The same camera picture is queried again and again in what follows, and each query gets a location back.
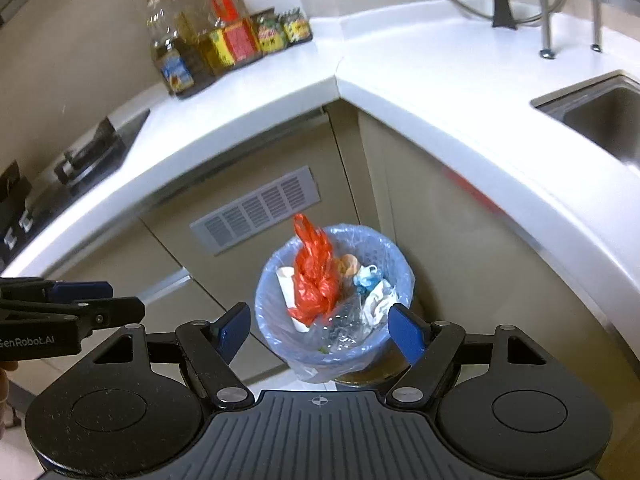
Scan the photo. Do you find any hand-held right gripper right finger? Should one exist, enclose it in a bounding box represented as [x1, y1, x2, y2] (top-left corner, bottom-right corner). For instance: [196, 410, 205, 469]
[386, 304, 570, 409]

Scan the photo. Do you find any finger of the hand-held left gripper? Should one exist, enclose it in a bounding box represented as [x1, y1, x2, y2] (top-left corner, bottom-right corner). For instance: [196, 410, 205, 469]
[0, 296, 146, 328]
[0, 277, 113, 302]

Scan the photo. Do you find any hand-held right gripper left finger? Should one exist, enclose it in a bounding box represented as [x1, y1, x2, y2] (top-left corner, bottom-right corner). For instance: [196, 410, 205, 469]
[74, 302, 256, 411]

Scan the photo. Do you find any bin with blue liner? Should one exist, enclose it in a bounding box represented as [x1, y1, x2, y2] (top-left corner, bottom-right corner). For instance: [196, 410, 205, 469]
[255, 225, 416, 383]

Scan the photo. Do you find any orange plastic bag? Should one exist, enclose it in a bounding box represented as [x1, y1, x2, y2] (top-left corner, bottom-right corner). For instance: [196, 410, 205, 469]
[287, 213, 343, 326]

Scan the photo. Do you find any crumpled white tissue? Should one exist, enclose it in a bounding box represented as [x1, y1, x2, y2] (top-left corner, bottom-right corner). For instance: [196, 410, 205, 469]
[362, 280, 401, 326]

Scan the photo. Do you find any brown cardboard disc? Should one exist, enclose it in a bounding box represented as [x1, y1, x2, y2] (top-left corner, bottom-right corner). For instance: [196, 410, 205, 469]
[335, 345, 413, 386]

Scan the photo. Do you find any blue crumpled glove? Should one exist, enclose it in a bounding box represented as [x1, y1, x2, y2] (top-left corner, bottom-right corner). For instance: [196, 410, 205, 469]
[352, 265, 383, 293]

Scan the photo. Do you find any beige base cabinet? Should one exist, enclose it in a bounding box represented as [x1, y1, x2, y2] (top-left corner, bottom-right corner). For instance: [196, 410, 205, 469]
[0, 97, 640, 411]

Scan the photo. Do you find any grey cabinet vent grille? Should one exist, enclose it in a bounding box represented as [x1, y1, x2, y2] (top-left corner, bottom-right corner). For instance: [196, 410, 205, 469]
[190, 166, 321, 256]

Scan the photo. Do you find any black gas stove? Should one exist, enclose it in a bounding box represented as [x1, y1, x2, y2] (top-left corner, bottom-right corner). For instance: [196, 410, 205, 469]
[0, 110, 151, 271]

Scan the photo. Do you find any blue label oil bottle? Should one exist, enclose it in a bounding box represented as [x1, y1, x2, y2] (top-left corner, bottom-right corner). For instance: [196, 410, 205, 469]
[147, 0, 196, 98]

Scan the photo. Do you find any steel sink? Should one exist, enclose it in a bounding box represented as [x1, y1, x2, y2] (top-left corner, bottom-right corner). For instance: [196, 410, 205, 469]
[530, 72, 640, 171]

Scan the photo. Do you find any red label pickle jar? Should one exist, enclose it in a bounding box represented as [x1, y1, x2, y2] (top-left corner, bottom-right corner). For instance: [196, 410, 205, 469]
[250, 12, 288, 55]

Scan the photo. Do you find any checked lid sauce jar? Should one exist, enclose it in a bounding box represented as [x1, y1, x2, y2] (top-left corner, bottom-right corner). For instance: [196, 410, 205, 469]
[279, 7, 314, 46]

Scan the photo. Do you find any steel dish rack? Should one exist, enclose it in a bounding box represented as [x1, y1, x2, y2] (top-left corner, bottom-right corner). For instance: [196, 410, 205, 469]
[537, 0, 603, 60]

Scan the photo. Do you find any red handle oil bottle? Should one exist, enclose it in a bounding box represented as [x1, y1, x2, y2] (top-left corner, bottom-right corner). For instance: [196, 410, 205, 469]
[197, 0, 263, 73]

